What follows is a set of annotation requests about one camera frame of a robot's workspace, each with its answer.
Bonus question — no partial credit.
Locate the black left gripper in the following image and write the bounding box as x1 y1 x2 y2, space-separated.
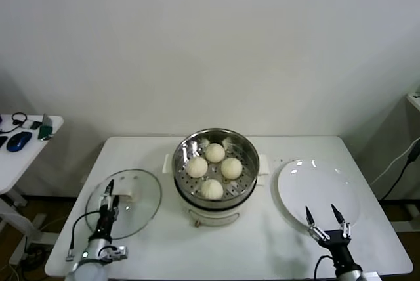
96 179 121 241

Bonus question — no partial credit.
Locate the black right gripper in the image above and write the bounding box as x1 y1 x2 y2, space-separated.
304 204 359 270

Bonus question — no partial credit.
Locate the glass lid with white handle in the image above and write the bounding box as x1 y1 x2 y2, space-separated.
85 168 163 241

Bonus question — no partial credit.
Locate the white steamed baozi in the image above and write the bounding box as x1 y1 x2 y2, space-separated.
187 157 209 179
200 178 224 201
220 158 243 179
205 142 226 163

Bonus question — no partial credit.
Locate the steel steamer basket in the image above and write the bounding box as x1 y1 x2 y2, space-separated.
163 127 270 211

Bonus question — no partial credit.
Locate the white round plate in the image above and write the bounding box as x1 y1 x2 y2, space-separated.
277 159 361 235

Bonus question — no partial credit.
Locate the white table foot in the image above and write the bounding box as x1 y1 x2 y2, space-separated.
28 213 62 252
392 202 417 233

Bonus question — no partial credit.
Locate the white side table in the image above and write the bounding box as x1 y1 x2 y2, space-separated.
0 115 65 264

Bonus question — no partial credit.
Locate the green handheld device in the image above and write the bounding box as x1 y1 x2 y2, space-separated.
38 113 55 141

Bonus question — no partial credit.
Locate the white electric cooker pot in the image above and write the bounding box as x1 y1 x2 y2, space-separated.
173 175 266 228

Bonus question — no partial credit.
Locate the blue computer mouse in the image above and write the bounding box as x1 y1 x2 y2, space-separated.
7 131 33 153

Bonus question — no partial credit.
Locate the white side cabinet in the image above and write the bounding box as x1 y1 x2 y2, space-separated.
406 91 420 112

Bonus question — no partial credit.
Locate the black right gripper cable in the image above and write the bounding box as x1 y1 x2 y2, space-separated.
313 254 336 281

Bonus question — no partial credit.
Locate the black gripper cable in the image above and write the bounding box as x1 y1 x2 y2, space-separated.
66 213 100 261
313 254 336 281

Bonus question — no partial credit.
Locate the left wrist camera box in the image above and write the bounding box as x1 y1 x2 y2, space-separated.
98 244 129 262

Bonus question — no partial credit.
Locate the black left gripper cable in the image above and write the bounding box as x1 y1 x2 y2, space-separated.
66 213 100 261

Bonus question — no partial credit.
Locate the white wall cable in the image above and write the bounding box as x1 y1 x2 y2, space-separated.
370 136 420 186

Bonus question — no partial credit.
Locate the black floor cable bundle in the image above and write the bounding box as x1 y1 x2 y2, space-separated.
20 246 47 264

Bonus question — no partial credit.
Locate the black power cable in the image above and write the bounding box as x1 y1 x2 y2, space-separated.
380 142 420 200

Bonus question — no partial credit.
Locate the black headset cable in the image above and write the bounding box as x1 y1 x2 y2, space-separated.
0 112 29 133

